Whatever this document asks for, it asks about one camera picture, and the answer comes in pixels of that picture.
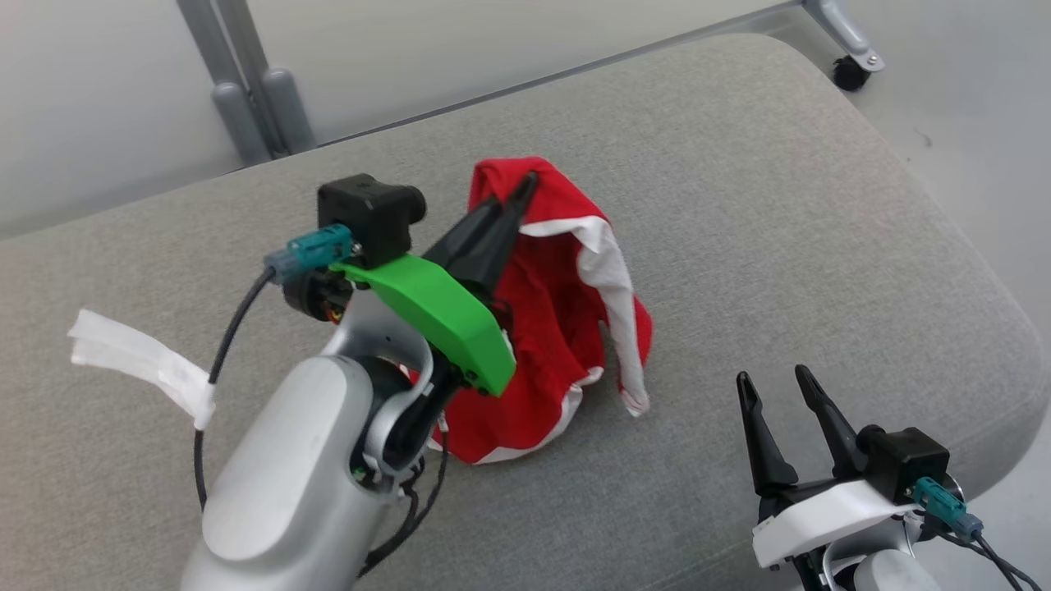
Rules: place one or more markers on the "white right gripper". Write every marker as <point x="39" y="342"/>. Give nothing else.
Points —
<point x="821" y="517"/>

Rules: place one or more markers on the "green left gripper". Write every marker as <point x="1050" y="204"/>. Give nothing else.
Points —
<point x="443" y="320"/>

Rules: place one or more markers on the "red garment with white trim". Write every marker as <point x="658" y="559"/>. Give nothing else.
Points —
<point x="550" y="328"/>

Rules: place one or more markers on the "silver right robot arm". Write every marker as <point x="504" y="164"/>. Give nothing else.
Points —
<point x="891" y="574"/>

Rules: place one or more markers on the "black caster wheel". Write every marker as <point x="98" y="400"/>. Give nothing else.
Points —
<point x="850" y="74"/>

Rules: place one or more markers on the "white tape label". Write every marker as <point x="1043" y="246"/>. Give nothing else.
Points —
<point x="139" y="357"/>

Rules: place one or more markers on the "grey metal partition leg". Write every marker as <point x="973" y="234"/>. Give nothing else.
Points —
<point x="846" y="37"/>

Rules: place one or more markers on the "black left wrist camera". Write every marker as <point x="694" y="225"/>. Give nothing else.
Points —
<point x="369" y="213"/>

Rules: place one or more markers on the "grey partition bottom rail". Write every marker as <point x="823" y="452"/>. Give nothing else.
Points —
<point x="575" y="71"/>

